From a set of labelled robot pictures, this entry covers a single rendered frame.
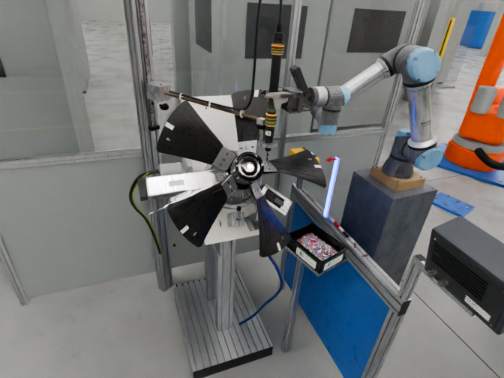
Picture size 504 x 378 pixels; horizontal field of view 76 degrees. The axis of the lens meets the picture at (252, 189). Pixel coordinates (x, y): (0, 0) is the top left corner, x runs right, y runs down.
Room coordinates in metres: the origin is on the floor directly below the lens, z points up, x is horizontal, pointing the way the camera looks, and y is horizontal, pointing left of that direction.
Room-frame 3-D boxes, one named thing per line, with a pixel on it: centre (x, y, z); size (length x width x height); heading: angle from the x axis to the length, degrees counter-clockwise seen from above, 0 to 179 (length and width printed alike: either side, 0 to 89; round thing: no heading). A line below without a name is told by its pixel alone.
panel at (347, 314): (1.25, -0.42, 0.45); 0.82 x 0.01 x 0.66; 23
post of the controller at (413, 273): (0.85, -0.59, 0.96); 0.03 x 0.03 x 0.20; 23
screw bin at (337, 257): (1.12, -0.30, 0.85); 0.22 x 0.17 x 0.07; 39
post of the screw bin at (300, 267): (1.17, -0.26, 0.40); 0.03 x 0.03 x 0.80; 38
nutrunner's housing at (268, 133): (1.20, -0.05, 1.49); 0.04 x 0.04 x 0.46
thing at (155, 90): (1.54, 0.48, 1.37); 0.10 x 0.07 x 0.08; 58
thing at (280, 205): (1.25, -0.09, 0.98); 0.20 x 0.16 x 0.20; 23
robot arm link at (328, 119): (1.33, -0.30, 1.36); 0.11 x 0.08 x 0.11; 10
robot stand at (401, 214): (1.52, -0.74, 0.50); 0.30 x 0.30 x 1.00; 25
